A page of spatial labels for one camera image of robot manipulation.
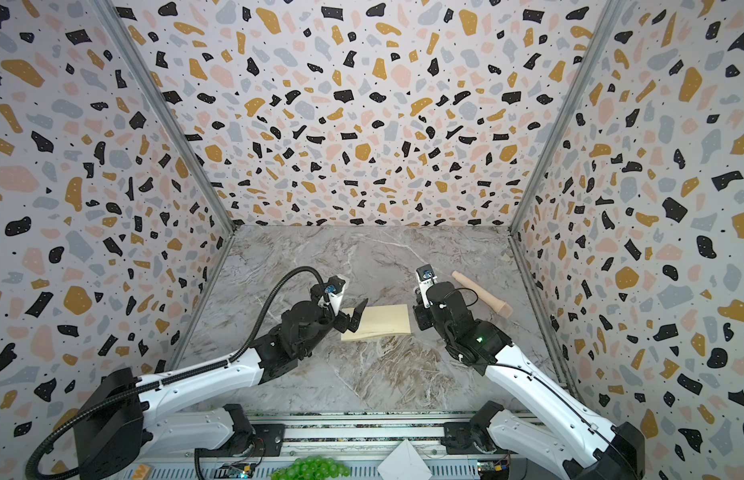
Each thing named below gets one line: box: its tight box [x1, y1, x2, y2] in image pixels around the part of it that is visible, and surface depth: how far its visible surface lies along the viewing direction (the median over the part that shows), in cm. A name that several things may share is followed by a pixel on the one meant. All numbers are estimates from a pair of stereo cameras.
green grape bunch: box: [270, 456, 351, 480], surface depth 69 cm
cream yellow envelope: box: [341, 304, 411, 341], surface depth 97 cm
